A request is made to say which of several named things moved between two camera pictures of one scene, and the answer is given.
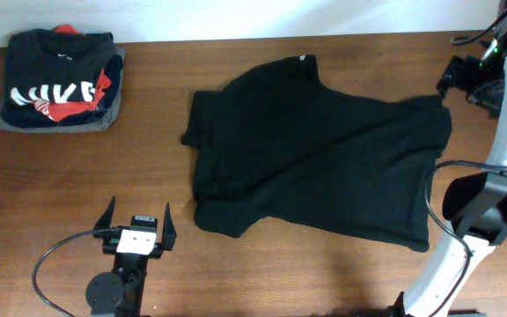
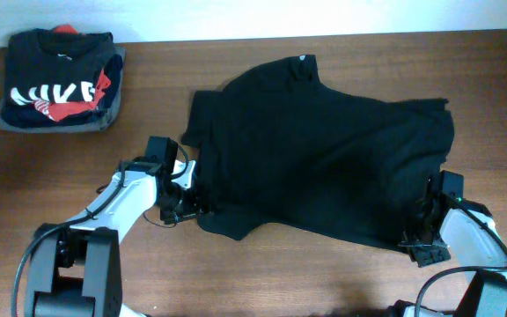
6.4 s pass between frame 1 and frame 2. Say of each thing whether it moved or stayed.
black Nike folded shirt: stayed
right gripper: moved
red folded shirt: stayed
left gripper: moved
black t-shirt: stayed
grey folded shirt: stayed
